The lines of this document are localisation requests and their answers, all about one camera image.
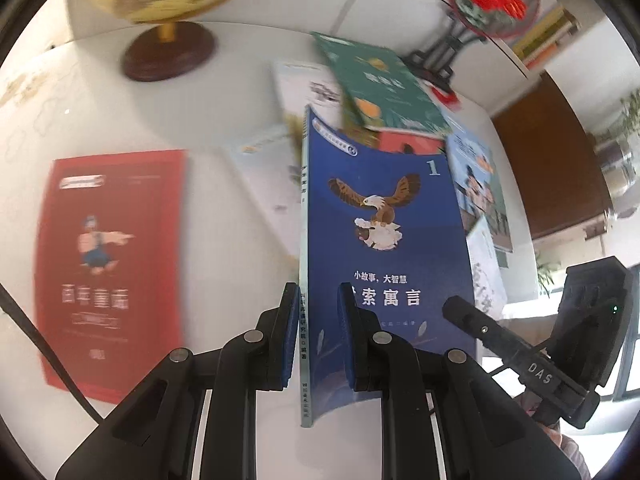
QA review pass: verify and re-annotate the blue eagle book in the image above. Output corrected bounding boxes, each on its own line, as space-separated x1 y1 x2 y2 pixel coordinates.
299 107 476 427

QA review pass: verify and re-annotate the green insect book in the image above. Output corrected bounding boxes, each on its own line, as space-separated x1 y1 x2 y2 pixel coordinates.
311 32 451 139

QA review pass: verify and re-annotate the light blue cartoon book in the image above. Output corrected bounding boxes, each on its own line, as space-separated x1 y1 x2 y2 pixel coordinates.
446 119 513 252

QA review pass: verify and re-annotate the brown wooden cabinet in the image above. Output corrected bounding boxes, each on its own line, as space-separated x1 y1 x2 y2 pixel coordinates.
492 73 612 240

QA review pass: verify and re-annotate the red cover book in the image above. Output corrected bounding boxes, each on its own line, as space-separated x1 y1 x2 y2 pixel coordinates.
34 150 186 404

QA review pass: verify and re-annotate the potted green plant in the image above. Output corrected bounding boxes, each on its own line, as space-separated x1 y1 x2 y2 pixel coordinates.
596 89 639 218

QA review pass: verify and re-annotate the white book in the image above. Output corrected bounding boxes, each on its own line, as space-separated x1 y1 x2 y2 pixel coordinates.
226 61 343 259

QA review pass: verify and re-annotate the red flower embroidery fan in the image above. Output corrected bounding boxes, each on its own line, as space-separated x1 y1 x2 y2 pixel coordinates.
402 0 540 91

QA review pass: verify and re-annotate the black cable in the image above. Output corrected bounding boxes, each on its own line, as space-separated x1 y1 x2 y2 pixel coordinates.
0 282 106 424

